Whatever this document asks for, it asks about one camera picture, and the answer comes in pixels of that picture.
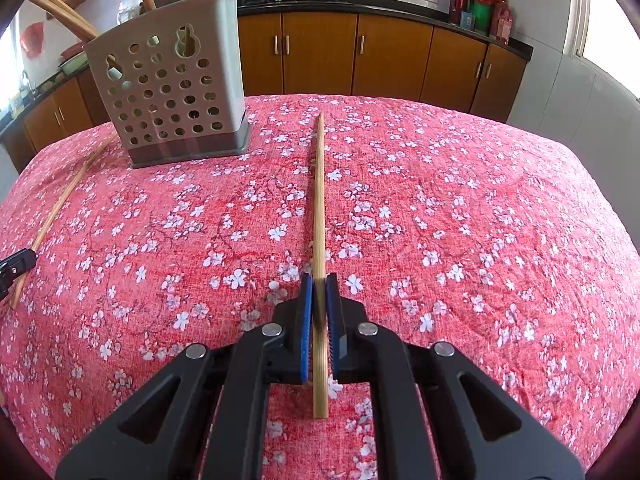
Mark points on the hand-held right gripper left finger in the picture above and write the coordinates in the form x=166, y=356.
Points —
x=306, y=330

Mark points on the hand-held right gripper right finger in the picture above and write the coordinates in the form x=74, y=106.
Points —
x=334, y=330

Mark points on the brown wooden side cabinet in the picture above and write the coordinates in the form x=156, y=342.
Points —
x=55, y=110

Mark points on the brown wooden base cabinet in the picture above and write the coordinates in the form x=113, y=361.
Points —
x=390, y=60

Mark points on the red bottle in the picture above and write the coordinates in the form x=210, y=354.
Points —
x=502, y=22

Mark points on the green container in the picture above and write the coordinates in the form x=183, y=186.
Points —
x=481, y=15

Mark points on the green basin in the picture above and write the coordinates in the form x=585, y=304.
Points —
x=72, y=65

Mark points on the red floral tablecloth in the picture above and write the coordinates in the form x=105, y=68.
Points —
x=450, y=210

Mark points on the grey perforated chopstick holder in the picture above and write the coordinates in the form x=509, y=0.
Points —
x=231, y=60

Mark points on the window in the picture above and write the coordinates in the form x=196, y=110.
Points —
x=600, y=20

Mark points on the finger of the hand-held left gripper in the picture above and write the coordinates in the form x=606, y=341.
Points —
x=20, y=262

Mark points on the red wall ornament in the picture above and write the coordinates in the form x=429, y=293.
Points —
x=32, y=40

